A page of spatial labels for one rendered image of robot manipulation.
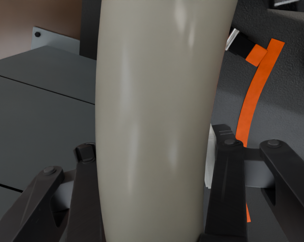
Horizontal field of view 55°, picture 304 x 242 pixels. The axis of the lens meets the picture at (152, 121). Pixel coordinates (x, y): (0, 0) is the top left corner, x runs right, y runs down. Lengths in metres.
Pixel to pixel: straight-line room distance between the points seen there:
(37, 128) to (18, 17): 0.69
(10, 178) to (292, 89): 0.93
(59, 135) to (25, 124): 0.07
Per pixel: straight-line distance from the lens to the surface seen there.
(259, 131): 1.14
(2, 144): 0.51
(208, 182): 0.16
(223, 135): 0.17
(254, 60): 1.00
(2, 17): 1.23
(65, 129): 0.57
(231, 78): 1.06
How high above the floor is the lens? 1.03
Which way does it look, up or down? 67 degrees down
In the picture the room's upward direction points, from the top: 163 degrees counter-clockwise
